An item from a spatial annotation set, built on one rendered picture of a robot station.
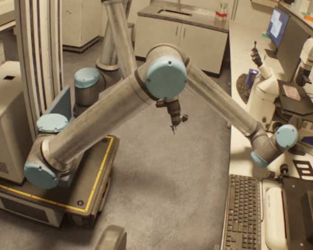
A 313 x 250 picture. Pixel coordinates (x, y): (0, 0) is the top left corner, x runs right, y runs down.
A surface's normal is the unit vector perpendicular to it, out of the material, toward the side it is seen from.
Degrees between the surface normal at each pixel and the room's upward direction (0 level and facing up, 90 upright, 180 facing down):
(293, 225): 0
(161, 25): 90
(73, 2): 90
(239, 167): 0
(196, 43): 90
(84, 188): 0
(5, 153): 90
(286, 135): 60
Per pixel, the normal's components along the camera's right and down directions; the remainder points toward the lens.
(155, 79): 0.14, 0.51
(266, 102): -0.26, 0.54
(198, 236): 0.11, -0.81
